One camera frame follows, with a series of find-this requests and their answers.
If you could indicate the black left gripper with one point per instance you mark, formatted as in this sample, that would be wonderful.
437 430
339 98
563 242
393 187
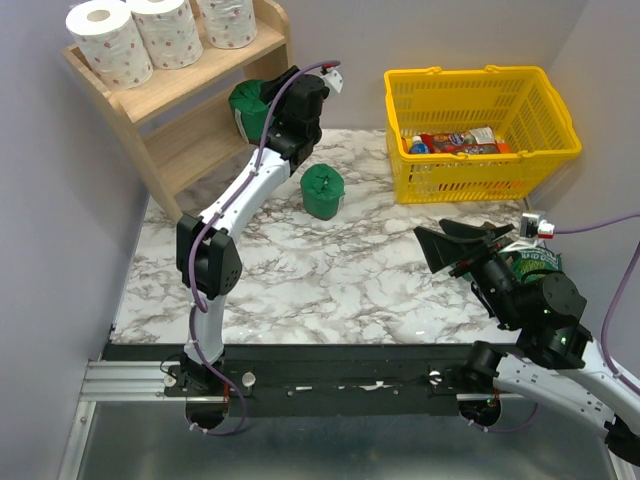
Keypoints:
274 87

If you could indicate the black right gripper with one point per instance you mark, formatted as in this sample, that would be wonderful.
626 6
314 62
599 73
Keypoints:
440 249

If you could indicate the green brown paper roll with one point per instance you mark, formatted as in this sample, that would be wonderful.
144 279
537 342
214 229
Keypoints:
248 110

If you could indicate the green toilet paper roll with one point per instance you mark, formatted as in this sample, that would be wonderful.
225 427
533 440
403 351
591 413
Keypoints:
322 190

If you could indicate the white floral toilet paper roll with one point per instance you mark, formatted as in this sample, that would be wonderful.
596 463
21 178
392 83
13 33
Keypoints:
107 36
169 32
229 24

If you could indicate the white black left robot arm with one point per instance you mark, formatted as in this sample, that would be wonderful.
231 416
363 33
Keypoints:
206 245

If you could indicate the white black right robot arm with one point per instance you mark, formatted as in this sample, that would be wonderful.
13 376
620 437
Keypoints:
558 362

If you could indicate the light wooden two-tier shelf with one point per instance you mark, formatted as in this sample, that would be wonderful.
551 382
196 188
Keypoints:
177 127

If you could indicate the green chips bag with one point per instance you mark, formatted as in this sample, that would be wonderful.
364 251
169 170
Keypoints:
529 260

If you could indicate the red snack packet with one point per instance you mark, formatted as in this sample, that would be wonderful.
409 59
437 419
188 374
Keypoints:
475 141

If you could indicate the orange snack packet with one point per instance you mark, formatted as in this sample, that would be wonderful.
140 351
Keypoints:
503 147

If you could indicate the yellow plastic shopping basket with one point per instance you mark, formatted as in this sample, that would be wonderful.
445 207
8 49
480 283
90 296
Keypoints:
494 133

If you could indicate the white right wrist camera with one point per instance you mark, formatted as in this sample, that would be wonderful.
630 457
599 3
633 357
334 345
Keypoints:
534 230

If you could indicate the aluminium rail extrusion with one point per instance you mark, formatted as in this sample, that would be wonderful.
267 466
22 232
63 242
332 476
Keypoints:
123 381

